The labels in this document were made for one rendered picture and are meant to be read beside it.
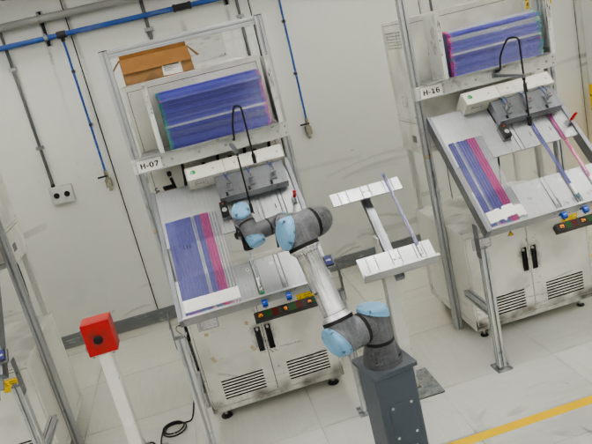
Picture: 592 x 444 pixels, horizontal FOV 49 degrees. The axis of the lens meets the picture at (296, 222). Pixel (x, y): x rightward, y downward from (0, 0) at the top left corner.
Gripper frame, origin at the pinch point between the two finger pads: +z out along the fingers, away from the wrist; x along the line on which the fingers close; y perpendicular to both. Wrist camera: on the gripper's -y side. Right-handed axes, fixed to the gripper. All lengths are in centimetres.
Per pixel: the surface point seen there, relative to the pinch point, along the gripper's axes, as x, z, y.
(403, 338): -60, 23, -63
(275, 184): -21.2, 1.4, 22.9
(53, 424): 109, 34, -51
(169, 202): 29.9, 9.2, 31.5
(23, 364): 115, 25, -22
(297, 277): -17.2, -4.9, -25.2
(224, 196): 4.0, 1.0, 23.5
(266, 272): -4.6, -3.3, -18.9
